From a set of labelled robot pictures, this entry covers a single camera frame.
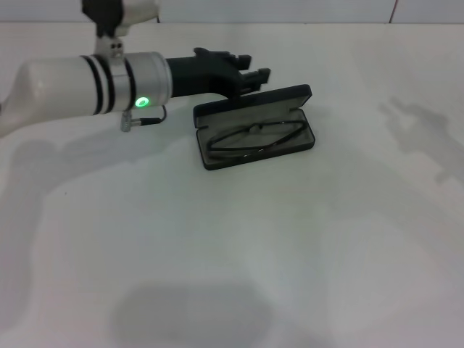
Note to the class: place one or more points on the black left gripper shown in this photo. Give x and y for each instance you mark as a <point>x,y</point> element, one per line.
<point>203,76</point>

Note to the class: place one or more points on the black glasses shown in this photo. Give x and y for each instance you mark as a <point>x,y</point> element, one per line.
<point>254,127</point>

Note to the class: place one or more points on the black glasses case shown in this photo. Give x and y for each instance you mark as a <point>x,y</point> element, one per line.
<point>253,99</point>

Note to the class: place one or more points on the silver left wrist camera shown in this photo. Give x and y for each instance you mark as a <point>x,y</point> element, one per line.
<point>108,14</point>

